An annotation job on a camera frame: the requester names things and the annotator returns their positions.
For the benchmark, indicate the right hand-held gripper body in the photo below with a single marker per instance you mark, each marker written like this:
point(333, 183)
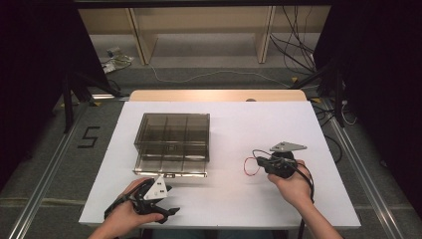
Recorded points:
point(282, 166)

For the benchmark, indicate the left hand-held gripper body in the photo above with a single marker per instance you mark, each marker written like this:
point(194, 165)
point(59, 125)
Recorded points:
point(156, 191)

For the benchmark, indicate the smoky transparent drawer box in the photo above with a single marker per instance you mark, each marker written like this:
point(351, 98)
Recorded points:
point(172, 127)

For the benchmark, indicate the person's right hand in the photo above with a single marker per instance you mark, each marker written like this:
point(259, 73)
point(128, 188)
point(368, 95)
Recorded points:
point(295, 189)

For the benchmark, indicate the person's left hand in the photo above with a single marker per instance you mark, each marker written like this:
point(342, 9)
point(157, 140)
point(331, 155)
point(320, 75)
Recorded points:
point(122, 215)

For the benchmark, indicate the white foam board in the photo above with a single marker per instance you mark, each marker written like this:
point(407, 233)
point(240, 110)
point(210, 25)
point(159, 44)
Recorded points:
point(232, 139)

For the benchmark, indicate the black metal stand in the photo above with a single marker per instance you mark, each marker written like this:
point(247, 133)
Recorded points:
point(337, 99)
point(68, 106)

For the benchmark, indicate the wooden table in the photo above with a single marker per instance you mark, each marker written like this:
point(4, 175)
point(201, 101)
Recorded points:
point(199, 95)

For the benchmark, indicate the black curtain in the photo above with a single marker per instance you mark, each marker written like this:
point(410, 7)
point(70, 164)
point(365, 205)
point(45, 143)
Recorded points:
point(26, 66)
point(381, 66)

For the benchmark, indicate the grey power adapter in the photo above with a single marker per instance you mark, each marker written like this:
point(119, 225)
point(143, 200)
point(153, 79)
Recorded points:
point(113, 51)

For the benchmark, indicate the aluminium floor rail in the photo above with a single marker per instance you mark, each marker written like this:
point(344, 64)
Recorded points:
point(43, 186)
point(365, 186)

